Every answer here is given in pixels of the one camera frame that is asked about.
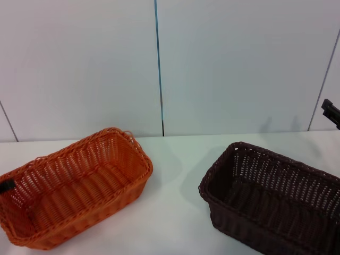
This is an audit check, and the orange woven plastic basket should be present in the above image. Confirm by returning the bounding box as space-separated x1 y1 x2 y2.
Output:
0 127 154 251

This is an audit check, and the dark brown woven basket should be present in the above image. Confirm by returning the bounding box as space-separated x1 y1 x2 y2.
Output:
198 141 340 255

